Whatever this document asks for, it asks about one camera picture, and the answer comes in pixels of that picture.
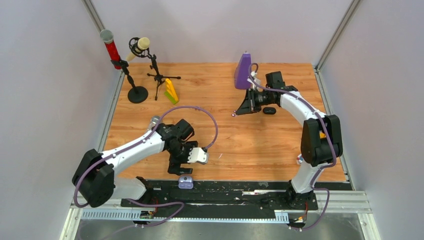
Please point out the yellow green toy block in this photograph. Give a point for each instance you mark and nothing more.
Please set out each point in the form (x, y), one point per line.
(170, 92)

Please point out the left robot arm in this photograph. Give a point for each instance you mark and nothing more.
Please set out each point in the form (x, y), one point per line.
(97, 175)

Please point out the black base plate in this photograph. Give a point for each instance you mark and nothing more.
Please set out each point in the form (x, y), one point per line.
(222, 199)

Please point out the beige condenser microphone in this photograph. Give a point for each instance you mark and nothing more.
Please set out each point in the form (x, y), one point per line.
(139, 47)

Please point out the red microphone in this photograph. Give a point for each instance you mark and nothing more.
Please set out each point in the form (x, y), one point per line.
(108, 38)

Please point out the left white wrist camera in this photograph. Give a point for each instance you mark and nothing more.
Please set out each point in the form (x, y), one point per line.
(197, 155)

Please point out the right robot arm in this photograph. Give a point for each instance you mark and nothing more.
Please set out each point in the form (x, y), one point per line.
(318, 153)

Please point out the aluminium frame rail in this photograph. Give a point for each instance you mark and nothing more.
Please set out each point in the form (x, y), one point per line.
(348, 201)

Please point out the black earbud charging case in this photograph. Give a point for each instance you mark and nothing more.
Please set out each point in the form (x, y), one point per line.
(269, 110)

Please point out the small red white toy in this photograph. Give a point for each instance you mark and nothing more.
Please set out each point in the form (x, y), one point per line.
(299, 159)

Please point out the purple metronome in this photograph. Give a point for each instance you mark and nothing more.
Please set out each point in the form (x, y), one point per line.
(241, 74)

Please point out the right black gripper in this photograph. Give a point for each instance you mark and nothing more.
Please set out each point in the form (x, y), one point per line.
(247, 106)

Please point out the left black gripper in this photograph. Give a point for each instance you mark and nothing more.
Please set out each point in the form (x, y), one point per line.
(174, 166)

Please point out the colourful toy truck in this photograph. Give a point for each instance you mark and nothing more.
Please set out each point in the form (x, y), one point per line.
(322, 135)

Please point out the silver glitter microphone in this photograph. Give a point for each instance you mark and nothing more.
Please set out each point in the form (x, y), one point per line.
(153, 122)

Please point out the lavender oval charging case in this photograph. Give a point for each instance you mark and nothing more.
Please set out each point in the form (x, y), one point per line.
(185, 182)

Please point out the black round-base mic stand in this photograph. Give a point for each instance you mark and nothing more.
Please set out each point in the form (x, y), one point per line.
(137, 94)

